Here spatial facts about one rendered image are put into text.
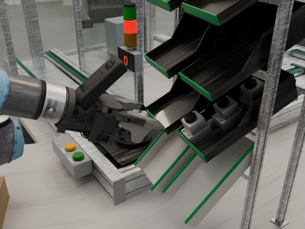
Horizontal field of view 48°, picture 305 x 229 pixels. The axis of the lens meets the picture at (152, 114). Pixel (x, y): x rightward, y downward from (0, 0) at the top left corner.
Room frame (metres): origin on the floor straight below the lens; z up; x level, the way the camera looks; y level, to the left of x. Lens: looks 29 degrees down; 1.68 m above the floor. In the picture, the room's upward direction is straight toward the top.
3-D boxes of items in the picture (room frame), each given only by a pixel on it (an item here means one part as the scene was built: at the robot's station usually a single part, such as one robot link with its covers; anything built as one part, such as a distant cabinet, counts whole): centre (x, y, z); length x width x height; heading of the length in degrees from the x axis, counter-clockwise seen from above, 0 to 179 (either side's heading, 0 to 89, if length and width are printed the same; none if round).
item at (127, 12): (1.32, 0.09, 1.38); 0.05 x 0.05 x 0.05
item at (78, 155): (0.99, 0.26, 0.96); 0.04 x 0.04 x 0.02
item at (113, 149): (1.10, 0.07, 0.96); 0.24 x 0.24 x 0.02; 35
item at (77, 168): (1.05, 0.30, 0.93); 0.21 x 0.07 x 0.06; 35
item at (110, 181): (1.24, 0.36, 0.91); 0.89 x 0.06 x 0.11; 35
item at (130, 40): (1.32, 0.09, 1.28); 0.05 x 0.05 x 0.05
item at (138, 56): (1.32, 0.09, 1.29); 0.12 x 0.05 x 0.25; 35
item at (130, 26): (1.32, 0.09, 1.33); 0.05 x 0.05 x 0.05
